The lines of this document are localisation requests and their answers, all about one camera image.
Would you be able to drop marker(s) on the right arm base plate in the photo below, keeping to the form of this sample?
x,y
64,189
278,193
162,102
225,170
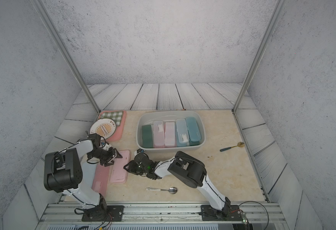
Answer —
x,y
211,214

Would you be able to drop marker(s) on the aluminium frame post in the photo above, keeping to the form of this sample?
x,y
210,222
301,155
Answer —
x,y
279,7
47,21

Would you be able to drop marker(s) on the clear pencil case with label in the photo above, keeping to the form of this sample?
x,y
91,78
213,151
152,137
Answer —
x,y
158,134

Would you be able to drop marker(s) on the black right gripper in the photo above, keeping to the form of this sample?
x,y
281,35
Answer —
x,y
130,167

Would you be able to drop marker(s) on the light pink ridged pencil case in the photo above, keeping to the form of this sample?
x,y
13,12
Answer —
x,y
119,174

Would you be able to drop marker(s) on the translucent pink pencil case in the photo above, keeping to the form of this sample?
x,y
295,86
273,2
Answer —
x,y
170,137

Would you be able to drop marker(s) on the aluminium front rail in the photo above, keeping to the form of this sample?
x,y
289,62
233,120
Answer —
x,y
164,216

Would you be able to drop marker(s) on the left aluminium frame post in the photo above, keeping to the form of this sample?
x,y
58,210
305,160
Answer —
x,y
47,21

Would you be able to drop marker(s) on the metal spoon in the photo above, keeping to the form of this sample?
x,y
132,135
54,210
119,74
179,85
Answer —
x,y
172,190

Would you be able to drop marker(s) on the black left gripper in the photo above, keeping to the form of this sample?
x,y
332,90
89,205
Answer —
x,y
113,154

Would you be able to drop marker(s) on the light blue pencil case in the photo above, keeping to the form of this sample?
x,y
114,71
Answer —
x,y
88,169

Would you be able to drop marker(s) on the round patterned ceramic plate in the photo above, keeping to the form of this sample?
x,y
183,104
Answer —
x,y
105,127

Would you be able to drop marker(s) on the teal pencil case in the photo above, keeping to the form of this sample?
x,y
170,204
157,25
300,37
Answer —
x,y
193,131

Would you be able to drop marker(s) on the pink plastic tray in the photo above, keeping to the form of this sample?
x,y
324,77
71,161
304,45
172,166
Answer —
x,y
119,131

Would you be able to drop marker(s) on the grey plastic storage box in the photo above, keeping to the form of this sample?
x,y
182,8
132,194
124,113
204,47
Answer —
x,y
168,116

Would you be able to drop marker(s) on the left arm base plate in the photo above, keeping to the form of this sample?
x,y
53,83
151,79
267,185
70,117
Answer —
x,y
100,214

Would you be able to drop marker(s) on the green checkered cloth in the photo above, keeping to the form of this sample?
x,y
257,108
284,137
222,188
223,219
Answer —
x,y
116,116

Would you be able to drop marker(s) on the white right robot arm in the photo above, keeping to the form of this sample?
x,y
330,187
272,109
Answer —
x,y
187,169

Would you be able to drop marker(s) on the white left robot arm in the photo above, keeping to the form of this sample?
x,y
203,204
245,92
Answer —
x,y
63,171

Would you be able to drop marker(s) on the rose pink pencil case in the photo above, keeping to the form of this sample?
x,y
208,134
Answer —
x,y
101,178

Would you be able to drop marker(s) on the right aluminium frame post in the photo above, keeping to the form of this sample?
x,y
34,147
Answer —
x,y
279,7

